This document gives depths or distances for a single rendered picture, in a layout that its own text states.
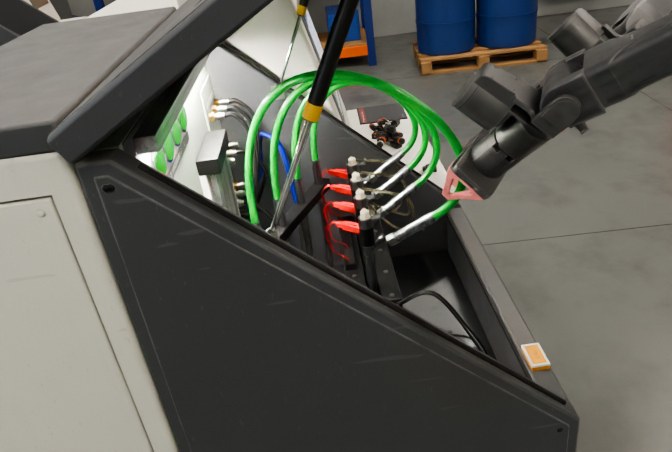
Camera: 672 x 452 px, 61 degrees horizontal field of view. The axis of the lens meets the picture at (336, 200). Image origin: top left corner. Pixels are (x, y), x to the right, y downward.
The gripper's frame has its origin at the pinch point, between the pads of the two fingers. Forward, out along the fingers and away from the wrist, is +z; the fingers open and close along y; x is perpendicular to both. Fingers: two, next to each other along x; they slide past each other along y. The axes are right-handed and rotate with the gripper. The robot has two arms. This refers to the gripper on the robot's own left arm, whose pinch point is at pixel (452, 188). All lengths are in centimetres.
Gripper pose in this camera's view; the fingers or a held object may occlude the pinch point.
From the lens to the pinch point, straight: 90.9
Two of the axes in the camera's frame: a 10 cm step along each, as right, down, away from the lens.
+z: -3.9, 4.2, 8.2
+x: 7.5, 6.7, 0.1
